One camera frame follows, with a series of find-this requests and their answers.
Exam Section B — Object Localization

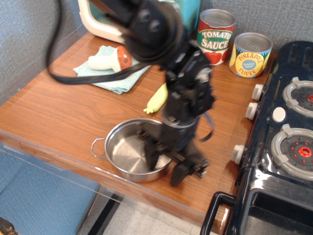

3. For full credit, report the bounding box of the teal toy microwave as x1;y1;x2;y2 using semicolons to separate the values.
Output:
78;0;201;44

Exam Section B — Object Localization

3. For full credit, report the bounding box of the pineapple slices can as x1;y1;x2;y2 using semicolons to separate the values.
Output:
229;32;273;78

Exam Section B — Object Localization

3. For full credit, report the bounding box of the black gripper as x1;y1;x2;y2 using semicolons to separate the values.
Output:
138;117;210;187

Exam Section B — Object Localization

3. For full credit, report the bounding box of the metal pot with handles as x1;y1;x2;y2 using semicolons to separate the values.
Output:
91;118;172;183

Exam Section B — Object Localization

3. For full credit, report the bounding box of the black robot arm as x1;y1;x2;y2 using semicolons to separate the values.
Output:
94;0;215;187

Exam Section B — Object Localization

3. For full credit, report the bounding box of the tomato sauce can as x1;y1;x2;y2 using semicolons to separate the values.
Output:
196;9;236;66

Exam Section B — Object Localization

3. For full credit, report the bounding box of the light blue folded cloth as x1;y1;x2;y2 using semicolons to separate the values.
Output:
73;46;149;94

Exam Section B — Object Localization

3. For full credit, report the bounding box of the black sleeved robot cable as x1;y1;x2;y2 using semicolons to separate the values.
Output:
45;0;147;85

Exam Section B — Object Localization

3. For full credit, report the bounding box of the plush brown white mushroom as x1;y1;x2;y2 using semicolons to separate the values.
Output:
87;46;133;72

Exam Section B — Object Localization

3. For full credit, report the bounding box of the spoon with yellow handle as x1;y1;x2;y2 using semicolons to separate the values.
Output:
143;83;168;114

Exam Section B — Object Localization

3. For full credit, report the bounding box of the black toy stove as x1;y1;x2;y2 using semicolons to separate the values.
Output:
201;41;313;235

